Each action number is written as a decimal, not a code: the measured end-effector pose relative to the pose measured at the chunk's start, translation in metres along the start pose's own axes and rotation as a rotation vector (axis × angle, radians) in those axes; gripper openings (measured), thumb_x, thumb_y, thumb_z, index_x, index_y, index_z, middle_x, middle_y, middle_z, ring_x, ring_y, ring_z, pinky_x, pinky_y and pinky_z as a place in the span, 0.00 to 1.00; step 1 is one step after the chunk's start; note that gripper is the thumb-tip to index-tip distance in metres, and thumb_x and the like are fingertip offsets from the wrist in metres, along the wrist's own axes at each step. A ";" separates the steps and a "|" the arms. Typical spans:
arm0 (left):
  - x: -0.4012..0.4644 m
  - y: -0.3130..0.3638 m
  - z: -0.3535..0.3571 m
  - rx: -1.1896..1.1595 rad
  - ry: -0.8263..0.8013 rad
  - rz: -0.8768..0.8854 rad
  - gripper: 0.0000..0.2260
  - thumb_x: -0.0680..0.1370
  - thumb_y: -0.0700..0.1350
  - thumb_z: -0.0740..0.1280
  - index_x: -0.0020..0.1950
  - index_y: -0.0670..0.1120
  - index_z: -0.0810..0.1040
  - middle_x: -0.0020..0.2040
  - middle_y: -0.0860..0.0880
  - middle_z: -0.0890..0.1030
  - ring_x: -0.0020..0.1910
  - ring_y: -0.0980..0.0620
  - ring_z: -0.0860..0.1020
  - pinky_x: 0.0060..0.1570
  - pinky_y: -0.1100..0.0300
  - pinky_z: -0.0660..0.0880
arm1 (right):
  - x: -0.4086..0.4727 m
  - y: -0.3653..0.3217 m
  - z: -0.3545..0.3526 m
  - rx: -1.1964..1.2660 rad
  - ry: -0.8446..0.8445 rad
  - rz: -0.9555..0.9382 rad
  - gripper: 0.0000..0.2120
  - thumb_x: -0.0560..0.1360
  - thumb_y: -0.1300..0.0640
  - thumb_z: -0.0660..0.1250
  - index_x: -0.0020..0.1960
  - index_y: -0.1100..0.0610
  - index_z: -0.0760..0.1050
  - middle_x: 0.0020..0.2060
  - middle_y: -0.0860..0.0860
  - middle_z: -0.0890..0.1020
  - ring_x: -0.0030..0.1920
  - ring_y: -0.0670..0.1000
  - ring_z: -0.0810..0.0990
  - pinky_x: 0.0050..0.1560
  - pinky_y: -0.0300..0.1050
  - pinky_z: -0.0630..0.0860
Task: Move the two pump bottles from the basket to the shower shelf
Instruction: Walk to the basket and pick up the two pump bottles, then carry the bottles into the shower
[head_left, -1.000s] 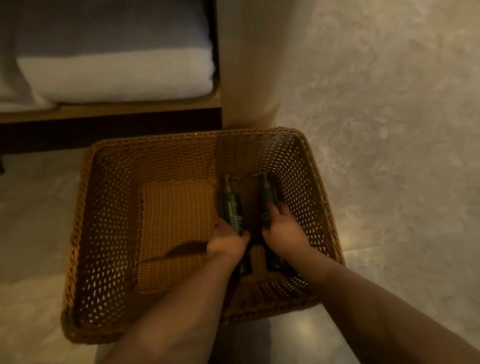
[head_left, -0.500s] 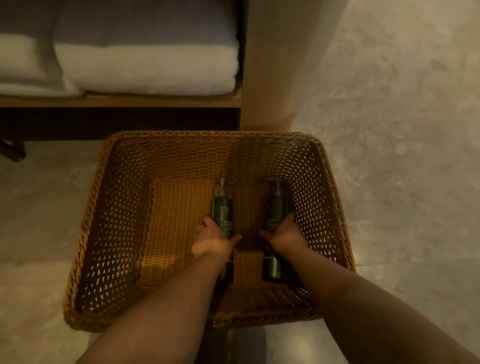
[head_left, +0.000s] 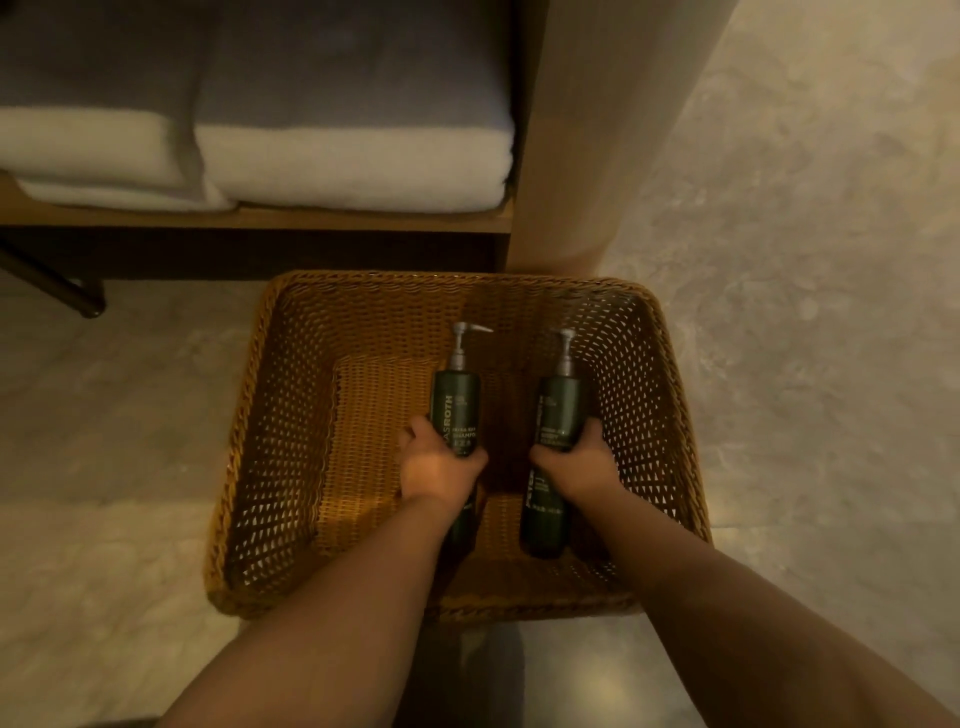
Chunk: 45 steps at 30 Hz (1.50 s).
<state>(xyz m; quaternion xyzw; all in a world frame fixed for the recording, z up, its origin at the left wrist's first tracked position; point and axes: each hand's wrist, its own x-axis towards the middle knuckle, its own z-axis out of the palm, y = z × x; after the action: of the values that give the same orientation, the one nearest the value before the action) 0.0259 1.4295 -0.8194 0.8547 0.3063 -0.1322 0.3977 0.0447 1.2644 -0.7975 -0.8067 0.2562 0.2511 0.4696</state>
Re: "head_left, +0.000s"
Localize beige rounded pillar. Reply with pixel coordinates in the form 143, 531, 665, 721
508, 0, 723, 276

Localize wooden towel rack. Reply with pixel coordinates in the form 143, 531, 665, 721
0, 170, 516, 320

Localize person's right forearm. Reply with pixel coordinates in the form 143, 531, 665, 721
577, 479, 960, 728

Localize thin white folded towel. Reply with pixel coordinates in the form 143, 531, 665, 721
14, 176, 235, 214

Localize person's left hand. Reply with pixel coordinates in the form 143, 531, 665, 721
395, 416, 489, 519

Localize person's left forearm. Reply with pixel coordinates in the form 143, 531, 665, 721
153, 494, 468, 728

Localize brown wicker basket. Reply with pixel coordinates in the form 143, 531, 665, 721
202, 269, 714, 624

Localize person's right hand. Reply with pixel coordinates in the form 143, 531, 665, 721
528, 417, 624, 505

